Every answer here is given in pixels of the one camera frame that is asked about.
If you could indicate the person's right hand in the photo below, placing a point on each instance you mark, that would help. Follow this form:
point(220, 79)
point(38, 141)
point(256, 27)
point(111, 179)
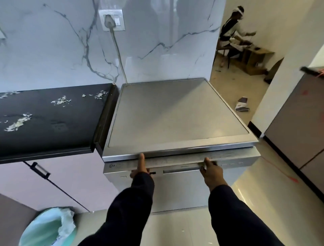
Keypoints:
point(214, 176)

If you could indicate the person's left hand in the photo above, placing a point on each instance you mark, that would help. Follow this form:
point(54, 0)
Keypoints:
point(141, 172)

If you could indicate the silver dishwasher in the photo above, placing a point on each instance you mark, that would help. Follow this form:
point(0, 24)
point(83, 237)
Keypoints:
point(177, 114)

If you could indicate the white vegetable peels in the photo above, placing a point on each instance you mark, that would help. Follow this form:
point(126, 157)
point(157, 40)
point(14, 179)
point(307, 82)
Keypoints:
point(19, 124)

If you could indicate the person's right forearm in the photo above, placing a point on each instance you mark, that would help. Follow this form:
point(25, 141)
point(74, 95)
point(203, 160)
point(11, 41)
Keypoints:
point(235, 220)

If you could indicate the person's left forearm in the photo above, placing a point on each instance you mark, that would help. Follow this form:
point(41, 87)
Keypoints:
point(124, 215)

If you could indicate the white base cabinet door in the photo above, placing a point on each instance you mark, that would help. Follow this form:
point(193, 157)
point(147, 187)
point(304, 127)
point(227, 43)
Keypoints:
point(83, 177)
point(25, 182)

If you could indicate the white dark paper bag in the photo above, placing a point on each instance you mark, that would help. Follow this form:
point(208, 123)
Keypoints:
point(241, 104)

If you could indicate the brown cabinet door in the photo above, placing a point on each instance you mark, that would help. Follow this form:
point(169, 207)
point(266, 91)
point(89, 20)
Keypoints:
point(315, 175)
point(296, 121)

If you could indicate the teal waste bin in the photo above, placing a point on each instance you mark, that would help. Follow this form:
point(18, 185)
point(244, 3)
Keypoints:
point(43, 228)

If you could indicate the black framed chair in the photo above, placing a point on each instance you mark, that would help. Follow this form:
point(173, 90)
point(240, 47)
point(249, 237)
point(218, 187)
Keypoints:
point(222, 53)

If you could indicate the dark low furniture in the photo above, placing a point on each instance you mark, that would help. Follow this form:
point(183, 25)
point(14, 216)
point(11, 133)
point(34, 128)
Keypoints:
point(255, 58)

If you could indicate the white side base cabinet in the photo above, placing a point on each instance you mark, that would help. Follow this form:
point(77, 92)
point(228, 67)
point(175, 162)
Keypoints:
point(15, 220)

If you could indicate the white plug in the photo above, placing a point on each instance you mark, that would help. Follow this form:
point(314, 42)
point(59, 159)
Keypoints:
point(109, 20)

